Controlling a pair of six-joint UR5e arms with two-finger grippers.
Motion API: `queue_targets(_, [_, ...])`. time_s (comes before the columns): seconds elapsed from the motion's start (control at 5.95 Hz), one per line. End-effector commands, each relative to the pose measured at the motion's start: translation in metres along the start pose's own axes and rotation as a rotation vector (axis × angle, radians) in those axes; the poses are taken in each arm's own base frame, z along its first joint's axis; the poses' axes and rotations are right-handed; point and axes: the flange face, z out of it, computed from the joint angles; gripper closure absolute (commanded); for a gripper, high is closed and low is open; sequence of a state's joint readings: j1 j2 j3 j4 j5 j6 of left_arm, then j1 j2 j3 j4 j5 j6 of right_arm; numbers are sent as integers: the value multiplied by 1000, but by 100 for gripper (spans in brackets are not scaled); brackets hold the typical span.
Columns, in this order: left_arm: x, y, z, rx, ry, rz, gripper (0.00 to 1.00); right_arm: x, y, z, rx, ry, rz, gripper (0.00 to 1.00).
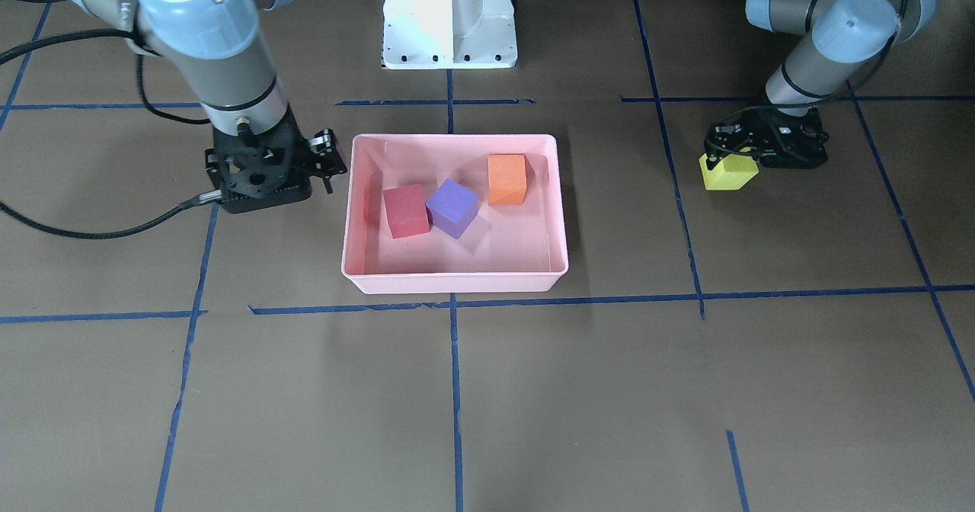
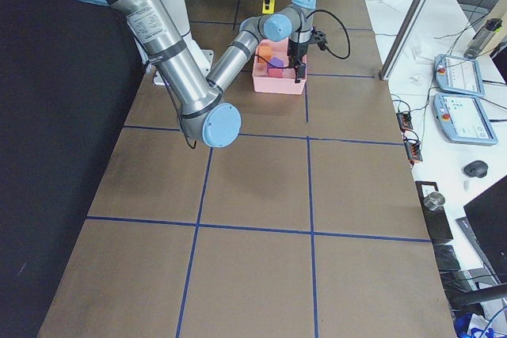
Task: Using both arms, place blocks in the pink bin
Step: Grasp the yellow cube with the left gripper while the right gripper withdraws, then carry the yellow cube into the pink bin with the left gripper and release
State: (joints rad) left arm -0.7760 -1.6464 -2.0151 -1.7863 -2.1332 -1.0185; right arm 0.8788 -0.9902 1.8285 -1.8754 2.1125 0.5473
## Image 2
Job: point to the grey water bottle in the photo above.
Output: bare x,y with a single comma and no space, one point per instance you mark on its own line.
482,37

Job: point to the orange foam block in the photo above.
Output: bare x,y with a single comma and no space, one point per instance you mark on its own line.
264,53

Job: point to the purple foam block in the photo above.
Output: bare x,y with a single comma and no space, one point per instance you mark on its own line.
275,63

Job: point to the near teach pendant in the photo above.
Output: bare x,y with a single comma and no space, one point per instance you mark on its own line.
463,120

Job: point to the pink plastic bin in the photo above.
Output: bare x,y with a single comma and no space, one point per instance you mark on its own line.
286,85

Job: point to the teach pendant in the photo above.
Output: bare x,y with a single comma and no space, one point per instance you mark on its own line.
463,120
454,74

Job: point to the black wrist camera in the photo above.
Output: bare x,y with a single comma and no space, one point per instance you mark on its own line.
318,38

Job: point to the far teach pendant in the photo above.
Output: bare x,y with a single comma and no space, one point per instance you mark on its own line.
454,74

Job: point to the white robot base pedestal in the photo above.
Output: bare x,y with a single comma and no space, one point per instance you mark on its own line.
178,12

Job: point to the black monitor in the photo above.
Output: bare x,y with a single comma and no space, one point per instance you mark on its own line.
486,214

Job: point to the yellow foam block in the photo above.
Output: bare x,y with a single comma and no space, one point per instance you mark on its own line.
268,6

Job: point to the metal cup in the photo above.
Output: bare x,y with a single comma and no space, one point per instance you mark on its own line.
433,201

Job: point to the aluminium frame post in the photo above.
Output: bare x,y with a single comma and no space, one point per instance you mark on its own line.
402,38

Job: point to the red foam block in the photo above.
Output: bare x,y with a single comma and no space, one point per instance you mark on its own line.
275,73

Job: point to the black computer mouse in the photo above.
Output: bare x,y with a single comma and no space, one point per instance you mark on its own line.
477,169

